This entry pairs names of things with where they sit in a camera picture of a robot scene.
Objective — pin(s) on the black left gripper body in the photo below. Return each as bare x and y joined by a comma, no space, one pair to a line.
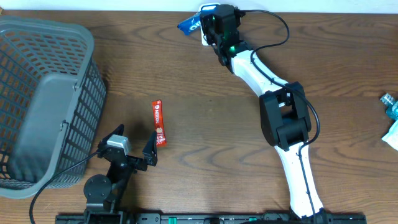
133,165

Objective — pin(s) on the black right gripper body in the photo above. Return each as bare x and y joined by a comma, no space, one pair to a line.
207,23

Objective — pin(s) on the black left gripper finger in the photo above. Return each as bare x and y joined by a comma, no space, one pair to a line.
150,150
118,131

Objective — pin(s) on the blue Oreo cookie pack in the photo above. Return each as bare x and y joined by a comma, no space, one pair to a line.
191,24

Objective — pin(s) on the red Nescafe stick sachet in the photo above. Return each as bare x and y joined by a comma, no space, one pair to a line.
159,123

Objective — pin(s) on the teal mouthwash bottle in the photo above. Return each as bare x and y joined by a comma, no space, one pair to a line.
391,106

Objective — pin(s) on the green wet wipes pack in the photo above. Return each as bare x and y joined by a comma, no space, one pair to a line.
391,137

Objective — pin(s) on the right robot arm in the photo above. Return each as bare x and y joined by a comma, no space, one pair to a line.
289,121

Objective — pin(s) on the white barcode scanner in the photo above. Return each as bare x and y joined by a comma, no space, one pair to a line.
206,7

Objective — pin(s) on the grey plastic basket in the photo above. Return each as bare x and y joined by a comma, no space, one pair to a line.
52,97

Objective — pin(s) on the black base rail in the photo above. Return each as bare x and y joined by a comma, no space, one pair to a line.
156,218

